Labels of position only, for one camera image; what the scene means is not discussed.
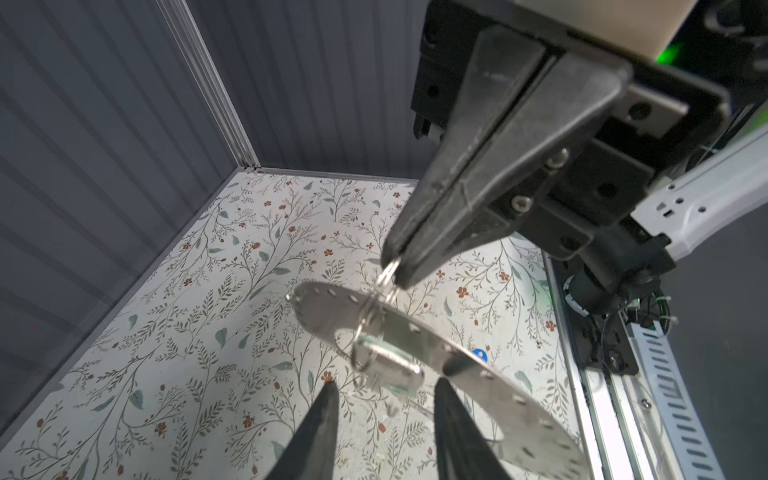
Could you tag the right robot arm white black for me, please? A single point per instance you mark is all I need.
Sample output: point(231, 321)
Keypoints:
point(724, 42)

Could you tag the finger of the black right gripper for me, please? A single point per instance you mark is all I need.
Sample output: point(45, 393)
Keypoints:
point(557, 111)
point(499, 67)

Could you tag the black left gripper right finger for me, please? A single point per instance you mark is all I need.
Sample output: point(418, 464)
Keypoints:
point(461, 450)

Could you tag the perforated metal ring plate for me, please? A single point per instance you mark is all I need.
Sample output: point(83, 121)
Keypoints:
point(531, 438)

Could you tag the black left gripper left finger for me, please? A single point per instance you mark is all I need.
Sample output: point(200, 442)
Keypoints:
point(310, 454)

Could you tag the mint green key tag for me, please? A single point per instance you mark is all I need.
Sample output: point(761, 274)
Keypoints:
point(383, 365)

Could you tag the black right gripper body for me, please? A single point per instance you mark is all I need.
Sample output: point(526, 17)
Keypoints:
point(658, 121)

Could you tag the blue key tag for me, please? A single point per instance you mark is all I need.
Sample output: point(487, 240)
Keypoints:
point(481, 354)

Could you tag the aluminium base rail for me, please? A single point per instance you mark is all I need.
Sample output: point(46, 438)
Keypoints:
point(636, 418)

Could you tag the aluminium frame corner post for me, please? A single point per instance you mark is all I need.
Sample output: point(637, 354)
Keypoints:
point(197, 57)

